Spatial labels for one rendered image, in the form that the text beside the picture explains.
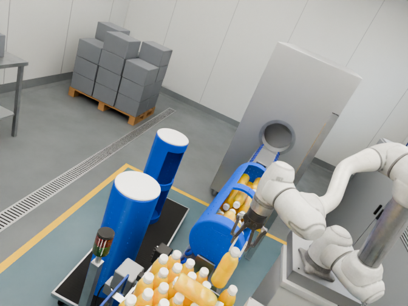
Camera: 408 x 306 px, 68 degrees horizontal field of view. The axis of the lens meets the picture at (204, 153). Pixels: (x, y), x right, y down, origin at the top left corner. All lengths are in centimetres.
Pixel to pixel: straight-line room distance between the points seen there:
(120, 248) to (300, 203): 129
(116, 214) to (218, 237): 64
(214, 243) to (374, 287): 76
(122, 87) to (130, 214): 330
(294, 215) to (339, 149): 577
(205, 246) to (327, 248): 63
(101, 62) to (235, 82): 273
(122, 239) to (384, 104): 560
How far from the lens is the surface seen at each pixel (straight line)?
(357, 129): 666
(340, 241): 176
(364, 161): 136
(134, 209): 180
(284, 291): 187
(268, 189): 108
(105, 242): 121
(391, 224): 150
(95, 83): 514
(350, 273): 170
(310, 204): 103
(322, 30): 628
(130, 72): 480
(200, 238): 160
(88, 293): 145
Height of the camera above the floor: 211
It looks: 25 degrees down
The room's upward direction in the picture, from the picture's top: 23 degrees clockwise
